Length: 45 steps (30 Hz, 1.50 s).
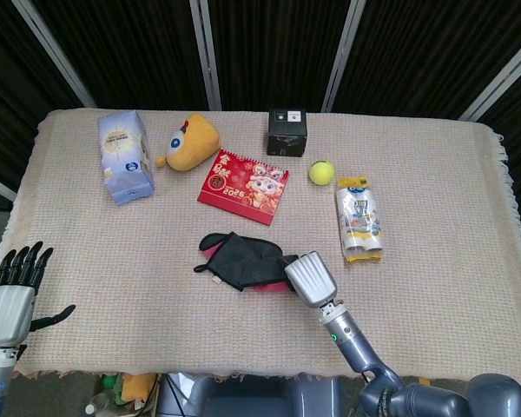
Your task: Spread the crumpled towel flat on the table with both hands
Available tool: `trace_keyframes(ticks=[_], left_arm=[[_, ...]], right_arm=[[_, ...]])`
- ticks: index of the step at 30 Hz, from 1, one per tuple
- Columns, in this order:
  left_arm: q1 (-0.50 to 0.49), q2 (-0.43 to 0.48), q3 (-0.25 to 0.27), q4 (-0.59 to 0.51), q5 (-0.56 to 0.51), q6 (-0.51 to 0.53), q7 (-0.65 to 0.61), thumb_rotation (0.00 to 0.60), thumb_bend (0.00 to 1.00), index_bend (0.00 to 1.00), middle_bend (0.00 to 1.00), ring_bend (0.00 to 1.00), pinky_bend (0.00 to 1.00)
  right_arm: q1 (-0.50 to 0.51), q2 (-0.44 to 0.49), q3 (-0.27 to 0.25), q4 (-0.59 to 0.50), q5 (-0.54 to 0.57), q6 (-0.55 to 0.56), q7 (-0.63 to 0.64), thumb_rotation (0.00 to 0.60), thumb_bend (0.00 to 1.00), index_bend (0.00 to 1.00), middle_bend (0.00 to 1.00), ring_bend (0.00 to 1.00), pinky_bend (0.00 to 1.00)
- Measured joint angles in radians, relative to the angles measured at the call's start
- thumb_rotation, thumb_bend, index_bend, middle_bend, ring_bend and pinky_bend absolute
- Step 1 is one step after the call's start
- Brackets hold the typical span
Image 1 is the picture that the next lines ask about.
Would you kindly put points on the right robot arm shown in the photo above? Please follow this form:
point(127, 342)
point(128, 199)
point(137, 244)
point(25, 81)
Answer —
point(360, 352)

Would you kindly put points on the pack of plastic bag rolls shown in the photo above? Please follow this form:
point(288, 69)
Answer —
point(358, 221)

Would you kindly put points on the yellow-green tennis ball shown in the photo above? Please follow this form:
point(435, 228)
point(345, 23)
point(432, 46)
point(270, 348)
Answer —
point(321, 173)

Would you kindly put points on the grey robot torso base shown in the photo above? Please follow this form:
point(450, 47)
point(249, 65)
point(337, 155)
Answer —
point(252, 399)

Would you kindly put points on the red 2026 desk calendar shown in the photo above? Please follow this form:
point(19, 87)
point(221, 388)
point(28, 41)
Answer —
point(239, 191)

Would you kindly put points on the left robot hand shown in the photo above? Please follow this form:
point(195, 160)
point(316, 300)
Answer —
point(4, 313)

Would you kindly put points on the black cardboard box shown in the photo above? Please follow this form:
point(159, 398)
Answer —
point(286, 139)

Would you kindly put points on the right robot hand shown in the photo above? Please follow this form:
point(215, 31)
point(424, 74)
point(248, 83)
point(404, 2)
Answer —
point(312, 282)

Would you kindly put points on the small yellow stuffed toy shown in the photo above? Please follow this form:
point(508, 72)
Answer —
point(136, 386)

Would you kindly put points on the beige woven tablecloth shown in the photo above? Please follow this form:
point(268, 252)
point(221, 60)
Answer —
point(156, 282)

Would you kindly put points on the clear plastic bottle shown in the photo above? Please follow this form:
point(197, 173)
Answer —
point(91, 409)

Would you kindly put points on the dark pleated partition curtain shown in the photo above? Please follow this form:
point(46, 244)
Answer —
point(134, 52)

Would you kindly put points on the light blue tissue pack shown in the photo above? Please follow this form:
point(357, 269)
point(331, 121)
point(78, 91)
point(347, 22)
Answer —
point(123, 165)

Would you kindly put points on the grey and pink towel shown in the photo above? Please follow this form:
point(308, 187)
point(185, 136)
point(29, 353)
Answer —
point(243, 265)

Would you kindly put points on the yellow plush toy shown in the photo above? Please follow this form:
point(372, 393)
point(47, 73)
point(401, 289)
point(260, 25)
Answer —
point(195, 143)

